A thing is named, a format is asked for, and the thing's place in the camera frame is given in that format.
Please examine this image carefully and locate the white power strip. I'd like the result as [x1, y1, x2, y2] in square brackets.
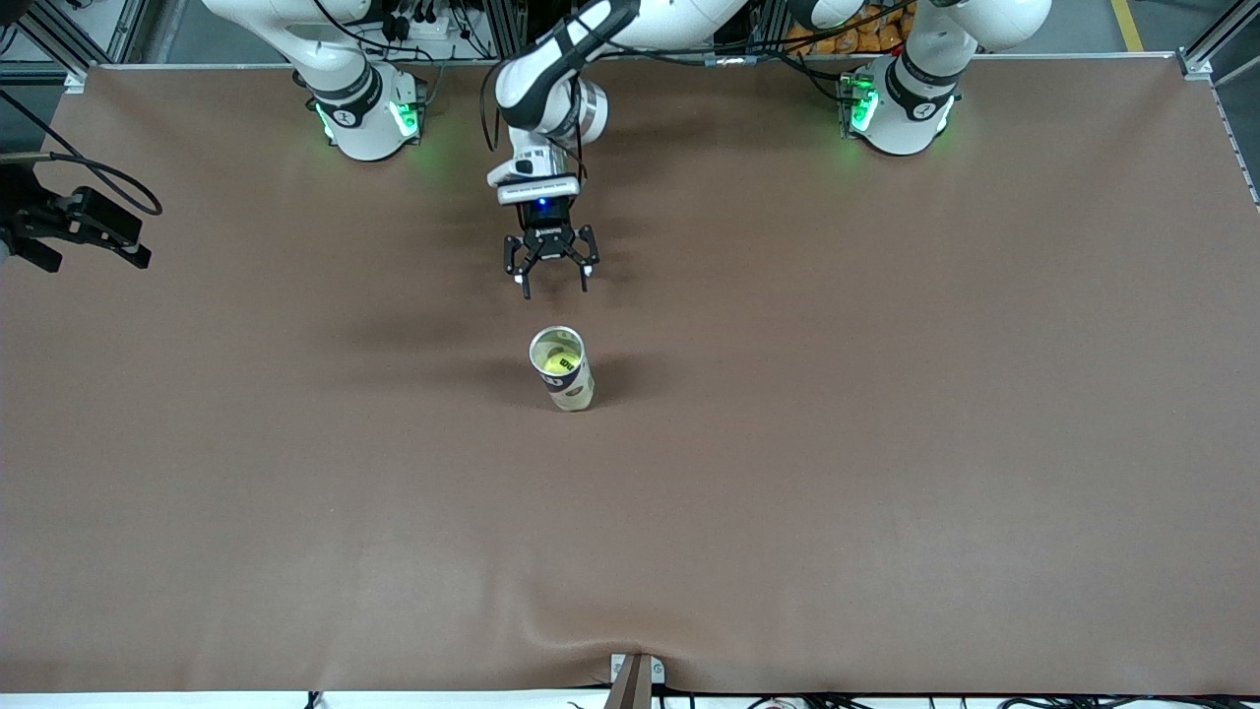
[379, 0, 459, 42]

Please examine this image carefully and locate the metal clamp bracket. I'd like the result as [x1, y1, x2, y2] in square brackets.
[610, 653, 666, 685]

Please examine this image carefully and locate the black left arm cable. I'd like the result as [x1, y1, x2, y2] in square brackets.
[480, 0, 887, 183]

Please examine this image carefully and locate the blue white Wilson ball can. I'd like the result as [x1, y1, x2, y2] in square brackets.
[529, 325, 597, 413]

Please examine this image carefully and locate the brown wooden bar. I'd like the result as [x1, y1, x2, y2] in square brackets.
[602, 655, 653, 709]

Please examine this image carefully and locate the brown table mat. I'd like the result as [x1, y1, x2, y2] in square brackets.
[0, 54, 1260, 695]

